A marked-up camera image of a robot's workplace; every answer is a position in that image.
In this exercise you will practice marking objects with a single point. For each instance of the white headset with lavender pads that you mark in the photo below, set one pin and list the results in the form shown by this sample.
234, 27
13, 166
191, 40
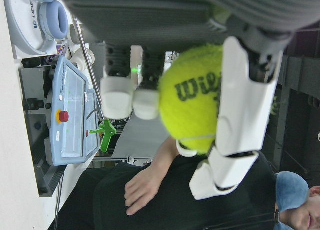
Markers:
27, 20

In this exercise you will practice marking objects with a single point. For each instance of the person's bare hand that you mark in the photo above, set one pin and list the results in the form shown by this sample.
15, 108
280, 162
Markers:
142, 187

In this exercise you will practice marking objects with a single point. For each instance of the thin metal rod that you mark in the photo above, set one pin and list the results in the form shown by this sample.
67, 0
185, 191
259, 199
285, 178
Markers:
86, 57

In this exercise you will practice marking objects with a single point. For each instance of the person's head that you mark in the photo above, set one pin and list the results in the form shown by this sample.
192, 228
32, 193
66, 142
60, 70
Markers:
307, 210

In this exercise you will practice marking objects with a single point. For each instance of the green plastic clamp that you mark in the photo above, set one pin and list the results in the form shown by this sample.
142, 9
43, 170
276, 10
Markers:
107, 133

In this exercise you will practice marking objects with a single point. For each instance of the person's bare forearm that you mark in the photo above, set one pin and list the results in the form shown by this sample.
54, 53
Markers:
166, 155

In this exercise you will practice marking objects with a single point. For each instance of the large blue-grey teach pendant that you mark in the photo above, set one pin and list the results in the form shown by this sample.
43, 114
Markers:
56, 90

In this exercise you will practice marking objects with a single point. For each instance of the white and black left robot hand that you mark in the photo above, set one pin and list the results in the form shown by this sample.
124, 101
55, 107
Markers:
240, 95

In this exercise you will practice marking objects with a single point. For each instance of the yellow-green tennis ball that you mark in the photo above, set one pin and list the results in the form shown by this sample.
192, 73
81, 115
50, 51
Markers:
190, 110

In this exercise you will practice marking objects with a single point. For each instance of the blue cap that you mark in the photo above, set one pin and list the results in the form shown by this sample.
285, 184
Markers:
291, 190

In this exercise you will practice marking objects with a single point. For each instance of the white tape roll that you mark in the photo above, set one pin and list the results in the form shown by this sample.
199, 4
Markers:
81, 58

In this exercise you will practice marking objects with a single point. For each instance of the grey metal pendant holder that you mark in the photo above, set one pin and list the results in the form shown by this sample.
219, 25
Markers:
32, 110

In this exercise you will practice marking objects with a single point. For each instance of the person's black shirt torso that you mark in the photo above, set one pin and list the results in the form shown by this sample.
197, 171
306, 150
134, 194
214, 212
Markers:
175, 210

